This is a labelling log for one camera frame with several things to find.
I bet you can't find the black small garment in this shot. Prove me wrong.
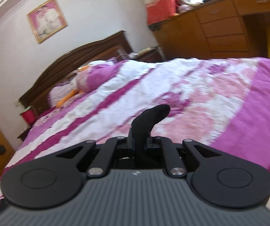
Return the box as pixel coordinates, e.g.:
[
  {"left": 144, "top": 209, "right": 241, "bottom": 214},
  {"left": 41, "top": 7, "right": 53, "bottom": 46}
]
[{"left": 131, "top": 104, "right": 171, "bottom": 156}]

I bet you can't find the white goose plush toy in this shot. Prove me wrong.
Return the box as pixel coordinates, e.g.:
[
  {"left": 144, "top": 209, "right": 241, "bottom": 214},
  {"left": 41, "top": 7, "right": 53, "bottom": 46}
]
[{"left": 55, "top": 65, "right": 90, "bottom": 108}]

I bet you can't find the lilac pillow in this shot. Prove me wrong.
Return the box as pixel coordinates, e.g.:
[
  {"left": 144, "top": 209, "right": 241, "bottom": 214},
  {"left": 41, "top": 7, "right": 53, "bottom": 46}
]
[{"left": 48, "top": 81, "right": 71, "bottom": 108}]

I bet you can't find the right side nightstand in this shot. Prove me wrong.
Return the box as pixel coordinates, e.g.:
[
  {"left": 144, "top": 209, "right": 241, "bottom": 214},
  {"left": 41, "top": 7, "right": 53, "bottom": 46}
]
[{"left": 127, "top": 47, "right": 164, "bottom": 63}]

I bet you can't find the pink floral bed quilt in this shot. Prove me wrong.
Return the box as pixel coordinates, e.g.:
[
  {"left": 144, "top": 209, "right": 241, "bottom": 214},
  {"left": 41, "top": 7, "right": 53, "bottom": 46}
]
[{"left": 7, "top": 58, "right": 270, "bottom": 209}]

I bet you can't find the dark wooden headboard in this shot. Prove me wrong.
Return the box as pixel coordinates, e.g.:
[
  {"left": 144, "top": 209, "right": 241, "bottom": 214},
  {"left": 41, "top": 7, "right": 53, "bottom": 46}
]
[{"left": 19, "top": 31, "right": 132, "bottom": 116}]

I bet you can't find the red plastic bucket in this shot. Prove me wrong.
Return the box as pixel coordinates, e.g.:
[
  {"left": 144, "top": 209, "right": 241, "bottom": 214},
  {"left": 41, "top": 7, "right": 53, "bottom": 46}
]
[{"left": 20, "top": 106, "right": 37, "bottom": 125}]

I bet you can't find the dark wooden nightstand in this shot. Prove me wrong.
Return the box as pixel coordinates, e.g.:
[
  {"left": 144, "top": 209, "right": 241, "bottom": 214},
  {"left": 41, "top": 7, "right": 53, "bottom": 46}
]
[{"left": 17, "top": 125, "right": 32, "bottom": 142}]

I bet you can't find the small black bag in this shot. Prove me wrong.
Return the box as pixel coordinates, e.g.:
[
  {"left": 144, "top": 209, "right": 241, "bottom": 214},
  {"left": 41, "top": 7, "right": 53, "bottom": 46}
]
[{"left": 0, "top": 145, "right": 7, "bottom": 155}]

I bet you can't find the wooden drawer desk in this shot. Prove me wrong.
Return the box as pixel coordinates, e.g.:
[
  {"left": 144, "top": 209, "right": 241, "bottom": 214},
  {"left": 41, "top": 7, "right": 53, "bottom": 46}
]
[{"left": 150, "top": 0, "right": 270, "bottom": 59}]

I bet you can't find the framed wedding photo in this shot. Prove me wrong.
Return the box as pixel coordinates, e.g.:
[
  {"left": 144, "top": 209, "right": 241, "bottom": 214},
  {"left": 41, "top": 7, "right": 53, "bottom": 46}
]
[{"left": 27, "top": 0, "right": 68, "bottom": 44}]

